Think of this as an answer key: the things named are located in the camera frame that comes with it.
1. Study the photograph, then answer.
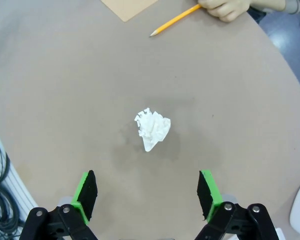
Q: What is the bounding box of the yellow pencil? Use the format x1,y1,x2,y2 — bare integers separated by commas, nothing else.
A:
149,3,202,38

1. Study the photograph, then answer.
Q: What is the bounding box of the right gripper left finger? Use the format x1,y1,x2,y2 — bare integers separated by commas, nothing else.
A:
19,169,99,240

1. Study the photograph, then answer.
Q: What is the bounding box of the white paper ball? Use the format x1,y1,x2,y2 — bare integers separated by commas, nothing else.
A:
133,106,172,153

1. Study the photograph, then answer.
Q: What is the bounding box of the person left forearm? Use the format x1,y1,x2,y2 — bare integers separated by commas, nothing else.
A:
248,0,300,15

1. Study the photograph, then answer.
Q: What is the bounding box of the spiral notebook brown cover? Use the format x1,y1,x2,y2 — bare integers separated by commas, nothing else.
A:
99,0,161,23

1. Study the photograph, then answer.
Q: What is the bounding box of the person left hand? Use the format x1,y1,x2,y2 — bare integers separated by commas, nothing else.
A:
197,0,252,23

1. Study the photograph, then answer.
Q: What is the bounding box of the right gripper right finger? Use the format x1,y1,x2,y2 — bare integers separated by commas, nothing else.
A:
194,169,277,240

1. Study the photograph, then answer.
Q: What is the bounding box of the black floor cable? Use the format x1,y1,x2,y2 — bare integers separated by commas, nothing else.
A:
0,188,25,238
0,119,11,187

